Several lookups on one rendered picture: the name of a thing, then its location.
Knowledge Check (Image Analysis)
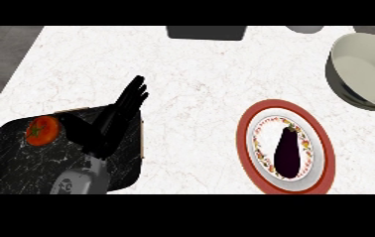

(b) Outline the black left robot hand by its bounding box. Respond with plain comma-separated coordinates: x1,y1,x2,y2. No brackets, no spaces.
59,74,151,161

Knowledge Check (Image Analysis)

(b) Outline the red-rimmed white plate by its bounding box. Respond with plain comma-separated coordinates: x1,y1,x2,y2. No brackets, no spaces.
237,98,337,195

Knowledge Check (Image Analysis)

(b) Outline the pale grey-green bowl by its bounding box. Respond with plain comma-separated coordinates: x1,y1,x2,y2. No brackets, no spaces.
325,32,375,112

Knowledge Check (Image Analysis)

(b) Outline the red tomato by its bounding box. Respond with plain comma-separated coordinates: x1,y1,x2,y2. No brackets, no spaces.
25,115,62,147

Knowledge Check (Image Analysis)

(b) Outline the black marble cutting board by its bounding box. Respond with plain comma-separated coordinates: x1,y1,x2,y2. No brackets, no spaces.
0,104,147,195

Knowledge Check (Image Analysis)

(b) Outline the dark grey box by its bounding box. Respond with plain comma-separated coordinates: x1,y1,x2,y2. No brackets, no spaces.
166,26,250,42

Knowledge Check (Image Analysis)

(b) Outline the dark purple eggplant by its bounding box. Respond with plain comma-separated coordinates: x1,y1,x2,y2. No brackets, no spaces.
273,125,300,179

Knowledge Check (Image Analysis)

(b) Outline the grey round object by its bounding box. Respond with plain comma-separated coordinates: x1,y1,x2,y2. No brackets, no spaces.
284,26,325,35

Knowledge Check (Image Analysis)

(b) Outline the grey flat object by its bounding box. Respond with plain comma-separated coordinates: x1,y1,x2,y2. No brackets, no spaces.
352,26,375,36

